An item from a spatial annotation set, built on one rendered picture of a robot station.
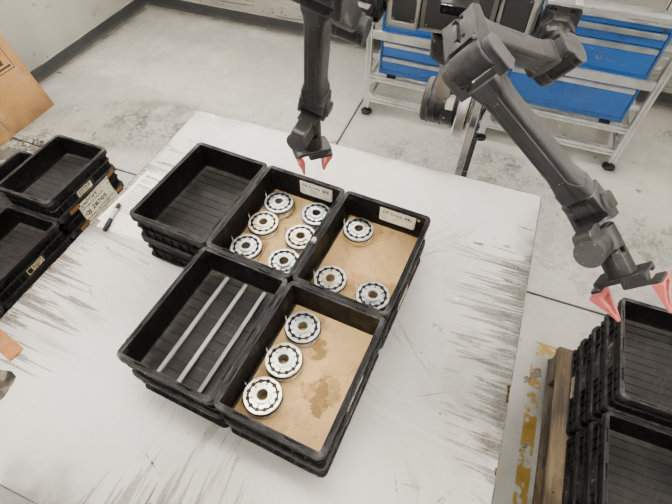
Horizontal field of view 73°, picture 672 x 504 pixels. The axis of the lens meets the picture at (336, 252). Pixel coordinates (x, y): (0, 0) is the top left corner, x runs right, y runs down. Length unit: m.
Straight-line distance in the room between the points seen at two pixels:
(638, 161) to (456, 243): 2.09
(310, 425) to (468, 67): 0.90
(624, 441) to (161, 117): 3.27
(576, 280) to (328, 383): 1.77
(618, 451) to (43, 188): 2.62
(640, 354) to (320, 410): 1.23
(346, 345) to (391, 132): 2.21
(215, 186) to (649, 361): 1.69
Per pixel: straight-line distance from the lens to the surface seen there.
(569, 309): 2.61
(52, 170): 2.66
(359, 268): 1.46
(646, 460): 1.97
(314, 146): 1.33
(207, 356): 1.36
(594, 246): 0.98
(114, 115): 3.80
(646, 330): 2.07
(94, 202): 2.51
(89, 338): 1.67
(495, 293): 1.64
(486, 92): 0.91
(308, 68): 1.12
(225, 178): 1.78
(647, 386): 1.95
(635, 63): 3.10
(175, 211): 1.71
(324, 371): 1.29
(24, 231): 2.60
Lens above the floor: 2.02
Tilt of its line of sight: 53 degrees down
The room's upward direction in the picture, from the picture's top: straight up
